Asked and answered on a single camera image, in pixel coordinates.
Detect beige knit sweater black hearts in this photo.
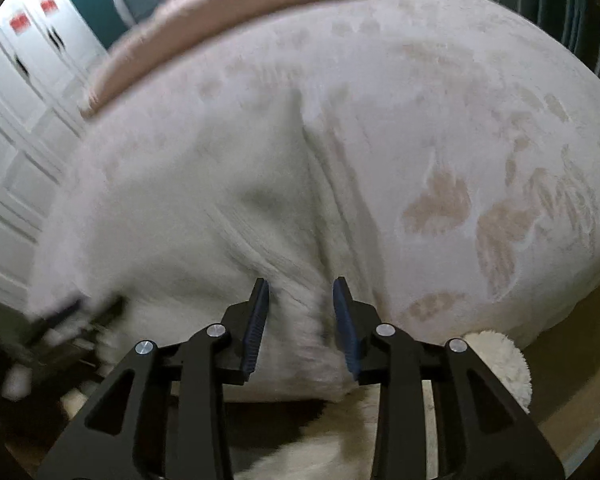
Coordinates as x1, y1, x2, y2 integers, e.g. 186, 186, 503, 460
26, 88, 372, 401

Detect cream fluffy rug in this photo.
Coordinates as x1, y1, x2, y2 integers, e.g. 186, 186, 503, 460
234, 329, 534, 480

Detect pink butterfly pattern bedspread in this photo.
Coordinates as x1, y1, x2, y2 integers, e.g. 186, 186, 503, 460
29, 0, 600, 361

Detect white panelled wardrobe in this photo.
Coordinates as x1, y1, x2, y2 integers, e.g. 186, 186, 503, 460
0, 0, 106, 310

